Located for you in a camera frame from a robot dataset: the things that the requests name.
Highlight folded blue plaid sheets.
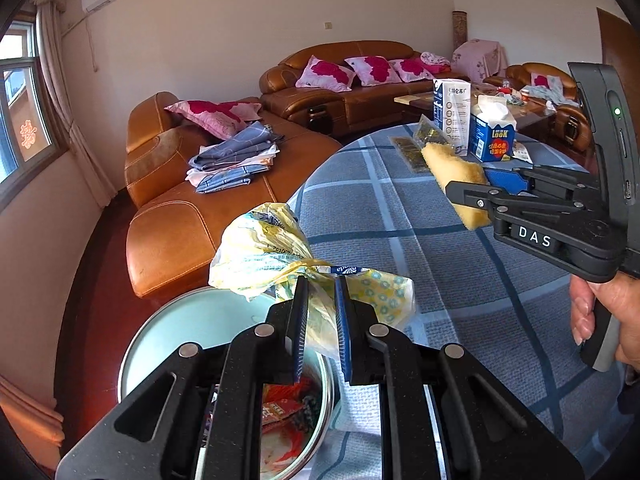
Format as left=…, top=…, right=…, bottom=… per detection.
left=186, top=121, right=286, bottom=195

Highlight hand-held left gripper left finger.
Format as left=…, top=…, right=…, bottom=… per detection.
left=57, top=275, right=311, bottom=480

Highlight large pink floral pillow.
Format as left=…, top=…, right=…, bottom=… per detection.
left=164, top=100, right=263, bottom=141

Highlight pink floral cover cloth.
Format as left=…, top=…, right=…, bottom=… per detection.
left=451, top=39, right=506, bottom=83

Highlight brown wooden door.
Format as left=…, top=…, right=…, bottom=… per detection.
left=596, top=7, right=640, bottom=93

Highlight brown leather armchair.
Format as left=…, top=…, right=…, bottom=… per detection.
left=484, top=62, right=593, bottom=153

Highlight person's right hand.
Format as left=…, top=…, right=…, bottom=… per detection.
left=570, top=272, right=640, bottom=387

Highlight clear packet brown contents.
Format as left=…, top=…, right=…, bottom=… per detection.
left=412, top=115, right=453, bottom=153
left=390, top=135, right=426, bottom=173

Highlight blue plaid tablecloth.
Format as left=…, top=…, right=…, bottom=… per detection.
left=287, top=122, right=626, bottom=480

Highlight brown leather sofa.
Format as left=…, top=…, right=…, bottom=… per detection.
left=259, top=40, right=471, bottom=136

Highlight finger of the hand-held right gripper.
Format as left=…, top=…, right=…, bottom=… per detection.
left=483, top=165, right=599, bottom=204
left=444, top=181, right=602, bottom=229

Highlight tall white carton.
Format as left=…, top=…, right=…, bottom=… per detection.
left=431, top=79, right=472, bottom=156

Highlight blue carton with white top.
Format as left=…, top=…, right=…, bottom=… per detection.
left=467, top=95, right=518, bottom=162

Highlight orange curtain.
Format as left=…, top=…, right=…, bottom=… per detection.
left=0, top=375, right=66, bottom=456

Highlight brown leather chaise lounge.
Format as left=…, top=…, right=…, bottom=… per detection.
left=124, top=91, right=343, bottom=301

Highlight wooden coffee table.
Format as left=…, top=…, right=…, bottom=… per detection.
left=394, top=87, right=558, bottom=133

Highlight window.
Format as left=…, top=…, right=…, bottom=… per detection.
left=0, top=20, right=63, bottom=186

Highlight tall patterned cylinder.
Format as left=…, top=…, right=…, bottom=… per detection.
left=452, top=10, right=468, bottom=53

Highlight light blue clothes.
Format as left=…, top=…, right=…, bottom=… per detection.
left=525, top=85, right=581, bottom=108

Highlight white air conditioner pipe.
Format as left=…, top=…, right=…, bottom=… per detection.
left=87, top=10, right=99, bottom=72

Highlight white red-printed plastic bag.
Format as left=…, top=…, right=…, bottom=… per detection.
left=260, top=420, right=321, bottom=480

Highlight yellow sponge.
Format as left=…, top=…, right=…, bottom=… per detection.
left=420, top=142, right=493, bottom=232

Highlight small white sachet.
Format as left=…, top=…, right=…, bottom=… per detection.
left=505, top=140, right=535, bottom=163

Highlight pale yellow plastic bag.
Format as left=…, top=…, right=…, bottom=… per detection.
left=208, top=202, right=417, bottom=361

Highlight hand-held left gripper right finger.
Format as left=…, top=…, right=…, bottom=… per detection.
left=335, top=275, right=584, bottom=480

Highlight pink floral sofa pillow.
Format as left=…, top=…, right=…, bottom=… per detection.
left=389, top=58, right=436, bottom=82
left=345, top=56, right=401, bottom=86
left=295, top=55, right=357, bottom=92

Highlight red plastic bag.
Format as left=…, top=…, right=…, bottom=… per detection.
left=262, top=382, right=321, bottom=426

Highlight mint green cartoon bin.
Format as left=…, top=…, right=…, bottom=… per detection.
left=117, top=287, right=335, bottom=480

